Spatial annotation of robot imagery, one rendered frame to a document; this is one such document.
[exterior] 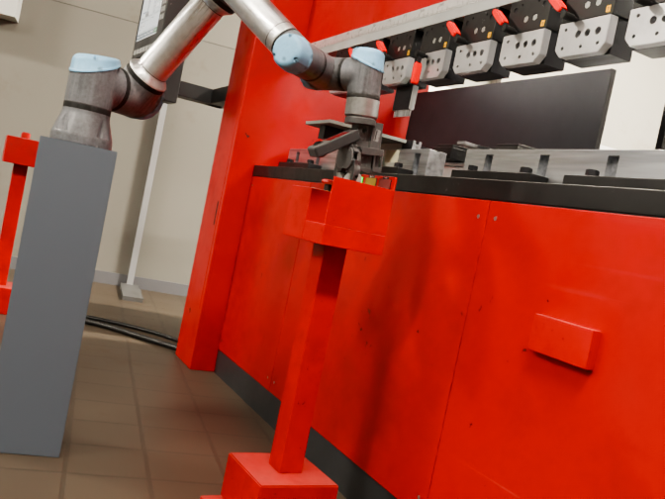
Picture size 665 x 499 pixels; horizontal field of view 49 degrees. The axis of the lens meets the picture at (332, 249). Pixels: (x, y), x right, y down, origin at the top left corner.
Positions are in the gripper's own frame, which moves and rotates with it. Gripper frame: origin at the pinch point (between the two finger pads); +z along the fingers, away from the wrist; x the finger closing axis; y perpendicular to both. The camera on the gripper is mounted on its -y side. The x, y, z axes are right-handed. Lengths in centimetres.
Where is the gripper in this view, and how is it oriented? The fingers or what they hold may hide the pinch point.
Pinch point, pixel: (340, 206)
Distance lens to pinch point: 164.7
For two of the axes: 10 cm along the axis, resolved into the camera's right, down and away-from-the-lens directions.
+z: -1.3, 9.9, 0.8
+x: -4.7, -1.3, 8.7
